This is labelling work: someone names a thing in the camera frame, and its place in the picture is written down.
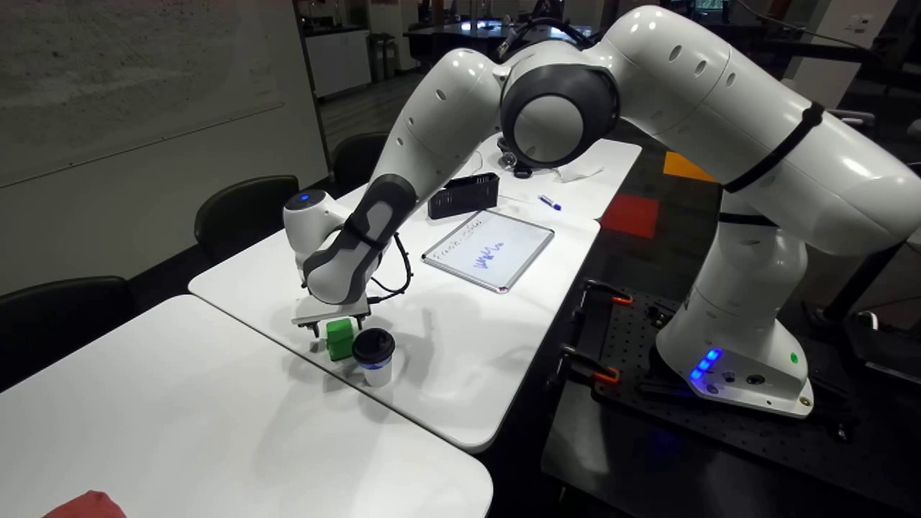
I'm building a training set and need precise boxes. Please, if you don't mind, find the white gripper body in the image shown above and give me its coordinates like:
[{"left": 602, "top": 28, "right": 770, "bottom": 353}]
[{"left": 291, "top": 293, "right": 375, "bottom": 333}]

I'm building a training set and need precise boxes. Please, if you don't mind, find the green eraser block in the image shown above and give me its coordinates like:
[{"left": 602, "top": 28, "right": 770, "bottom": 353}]
[{"left": 321, "top": 317, "right": 360, "bottom": 366}]

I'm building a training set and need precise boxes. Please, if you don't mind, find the paper cup with black lid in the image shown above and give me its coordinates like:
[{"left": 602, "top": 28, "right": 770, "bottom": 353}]
[{"left": 349, "top": 326, "right": 401, "bottom": 391}]

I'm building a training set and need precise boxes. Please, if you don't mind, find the dark office chair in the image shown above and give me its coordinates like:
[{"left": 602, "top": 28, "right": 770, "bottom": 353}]
[
  {"left": 189, "top": 173, "right": 301, "bottom": 267},
  {"left": 329, "top": 130, "right": 398, "bottom": 195},
  {"left": 0, "top": 273, "right": 137, "bottom": 391}
]

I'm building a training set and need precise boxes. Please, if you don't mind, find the black rectangular box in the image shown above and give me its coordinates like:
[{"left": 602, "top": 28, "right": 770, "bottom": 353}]
[{"left": 425, "top": 169, "right": 501, "bottom": 222}]

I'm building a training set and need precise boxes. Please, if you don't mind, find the white background cabinet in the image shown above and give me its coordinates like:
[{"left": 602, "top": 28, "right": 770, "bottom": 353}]
[{"left": 298, "top": 27, "right": 375, "bottom": 97}]

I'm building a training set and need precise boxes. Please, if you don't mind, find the clear plastic spoon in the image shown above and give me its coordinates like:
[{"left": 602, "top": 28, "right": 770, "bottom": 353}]
[{"left": 552, "top": 158, "right": 608, "bottom": 188}]

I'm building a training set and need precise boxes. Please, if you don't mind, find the red flat object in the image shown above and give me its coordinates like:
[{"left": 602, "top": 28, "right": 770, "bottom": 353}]
[{"left": 42, "top": 490, "right": 130, "bottom": 518}]

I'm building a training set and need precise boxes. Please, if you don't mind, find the dark background table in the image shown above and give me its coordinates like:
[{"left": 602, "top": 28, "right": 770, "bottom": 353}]
[{"left": 401, "top": 14, "right": 540, "bottom": 70}]

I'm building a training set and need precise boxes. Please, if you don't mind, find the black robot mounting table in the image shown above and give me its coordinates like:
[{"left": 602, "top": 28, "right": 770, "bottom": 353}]
[{"left": 540, "top": 283, "right": 921, "bottom": 518}]

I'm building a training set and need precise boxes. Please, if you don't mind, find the black stand pole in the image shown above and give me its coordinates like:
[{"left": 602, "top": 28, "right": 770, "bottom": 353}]
[{"left": 815, "top": 238, "right": 910, "bottom": 329}]

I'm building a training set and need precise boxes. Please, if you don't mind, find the black clamp with orange handle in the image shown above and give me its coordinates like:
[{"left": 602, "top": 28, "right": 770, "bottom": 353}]
[
  {"left": 572, "top": 277, "right": 638, "bottom": 320},
  {"left": 549, "top": 342, "right": 624, "bottom": 391}
]

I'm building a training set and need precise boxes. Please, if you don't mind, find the large wall whiteboard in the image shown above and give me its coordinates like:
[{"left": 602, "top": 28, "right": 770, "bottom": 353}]
[{"left": 0, "top": 0, "right": 285, "bottom": 194}]

